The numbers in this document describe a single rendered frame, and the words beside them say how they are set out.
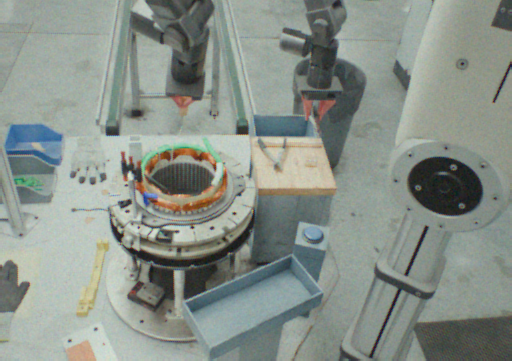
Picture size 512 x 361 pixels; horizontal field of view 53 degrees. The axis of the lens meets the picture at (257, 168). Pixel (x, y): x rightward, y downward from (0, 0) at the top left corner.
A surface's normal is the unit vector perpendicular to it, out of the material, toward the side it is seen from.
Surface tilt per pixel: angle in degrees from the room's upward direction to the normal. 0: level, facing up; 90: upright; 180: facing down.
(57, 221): 0
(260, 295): 0
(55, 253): 0
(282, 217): 90
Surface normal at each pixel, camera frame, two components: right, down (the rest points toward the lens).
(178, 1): 0.81, 0.30
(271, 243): 0.10, 0.65
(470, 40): -0.49, 0.53
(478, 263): 0.09, -0.76
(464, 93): -0.49, 0.75
